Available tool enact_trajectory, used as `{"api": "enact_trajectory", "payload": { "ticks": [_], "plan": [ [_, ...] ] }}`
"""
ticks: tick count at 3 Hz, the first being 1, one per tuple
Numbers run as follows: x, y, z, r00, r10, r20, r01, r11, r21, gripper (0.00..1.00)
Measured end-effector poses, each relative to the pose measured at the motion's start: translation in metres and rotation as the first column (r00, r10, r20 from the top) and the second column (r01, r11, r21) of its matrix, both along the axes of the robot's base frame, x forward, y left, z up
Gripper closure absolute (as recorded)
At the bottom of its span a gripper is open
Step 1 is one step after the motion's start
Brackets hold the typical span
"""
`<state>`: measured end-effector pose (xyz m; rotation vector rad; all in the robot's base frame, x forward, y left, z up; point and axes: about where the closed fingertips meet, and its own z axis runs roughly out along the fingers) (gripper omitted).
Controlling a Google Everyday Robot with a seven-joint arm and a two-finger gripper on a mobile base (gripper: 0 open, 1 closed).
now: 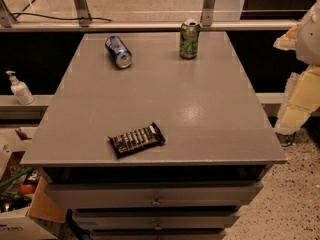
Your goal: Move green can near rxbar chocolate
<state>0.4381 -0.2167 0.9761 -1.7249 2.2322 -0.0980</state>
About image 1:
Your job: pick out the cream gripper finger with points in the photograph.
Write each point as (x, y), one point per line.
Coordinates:
(301, 99)
(288, 40)

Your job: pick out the green soda can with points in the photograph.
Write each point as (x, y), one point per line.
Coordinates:
(189, 36)

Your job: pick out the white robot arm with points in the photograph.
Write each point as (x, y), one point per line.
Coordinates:
(308, 37)

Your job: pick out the blue soda can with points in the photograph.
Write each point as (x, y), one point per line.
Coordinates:
(118, 51)

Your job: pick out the black rxbar chocolate wrapper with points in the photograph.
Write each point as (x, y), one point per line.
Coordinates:
(137, 140)

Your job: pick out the grey drawer cabinet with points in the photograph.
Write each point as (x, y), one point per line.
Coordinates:
(167, 149)

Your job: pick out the white pump bottle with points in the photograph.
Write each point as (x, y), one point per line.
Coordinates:
(20, 89)

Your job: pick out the cardboard box with clutter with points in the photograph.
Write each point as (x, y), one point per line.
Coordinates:
(27, 213)

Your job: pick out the metal railing frame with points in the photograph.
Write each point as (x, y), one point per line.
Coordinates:
(149, 15)

